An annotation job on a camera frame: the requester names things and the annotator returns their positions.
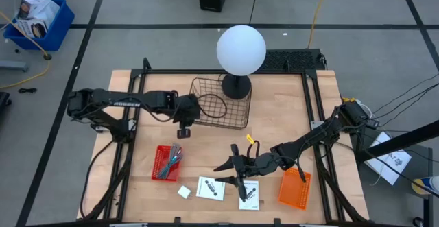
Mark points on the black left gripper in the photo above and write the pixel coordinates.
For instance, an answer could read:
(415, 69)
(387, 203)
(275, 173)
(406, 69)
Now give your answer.
(187, 108)

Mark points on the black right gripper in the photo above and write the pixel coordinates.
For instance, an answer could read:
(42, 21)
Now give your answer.
(257, 165)

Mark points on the white charger cube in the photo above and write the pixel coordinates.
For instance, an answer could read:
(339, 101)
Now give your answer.
(184, 192)

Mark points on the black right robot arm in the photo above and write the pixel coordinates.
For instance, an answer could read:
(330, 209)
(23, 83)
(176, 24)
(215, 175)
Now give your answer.
(319, 134)

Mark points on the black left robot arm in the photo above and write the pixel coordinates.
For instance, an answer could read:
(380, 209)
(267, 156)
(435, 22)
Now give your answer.
(103, 98)

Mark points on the blue plastic floor bin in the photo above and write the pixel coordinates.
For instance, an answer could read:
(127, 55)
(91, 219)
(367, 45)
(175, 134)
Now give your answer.
(58, 31)

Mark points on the red plastic basket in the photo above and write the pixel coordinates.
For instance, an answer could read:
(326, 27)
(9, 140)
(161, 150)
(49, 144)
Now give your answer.
(158, 158)

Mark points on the orange plastic basket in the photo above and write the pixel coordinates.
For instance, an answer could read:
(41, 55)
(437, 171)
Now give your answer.
(295, 189)

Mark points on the white globe table lamp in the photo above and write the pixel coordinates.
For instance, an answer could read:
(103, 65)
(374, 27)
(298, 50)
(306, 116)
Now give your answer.
(241, 50)

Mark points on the black perforated box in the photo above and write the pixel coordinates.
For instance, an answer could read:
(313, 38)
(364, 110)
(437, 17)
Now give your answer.
(291, 59)

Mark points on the grey side table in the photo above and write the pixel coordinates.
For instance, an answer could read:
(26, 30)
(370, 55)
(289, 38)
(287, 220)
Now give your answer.
(387, 203)

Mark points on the white paper sheets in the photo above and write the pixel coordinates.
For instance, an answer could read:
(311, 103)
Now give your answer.
(394, 162)

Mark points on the white printed package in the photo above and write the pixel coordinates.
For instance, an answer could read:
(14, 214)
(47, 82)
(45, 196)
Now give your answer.
(41, 11)

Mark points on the black diagonal beam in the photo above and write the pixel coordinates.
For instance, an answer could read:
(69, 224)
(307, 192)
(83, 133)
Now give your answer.
(404, 139)

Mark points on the blue yellow white bottle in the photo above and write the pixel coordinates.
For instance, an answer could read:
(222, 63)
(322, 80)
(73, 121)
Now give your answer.
(427, 185)

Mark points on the black aluminium table frame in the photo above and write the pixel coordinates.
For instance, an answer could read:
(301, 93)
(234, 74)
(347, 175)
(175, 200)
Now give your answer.
(164, 71)

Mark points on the silver mounting bracket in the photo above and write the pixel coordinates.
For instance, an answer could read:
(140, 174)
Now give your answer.
(316, 125)

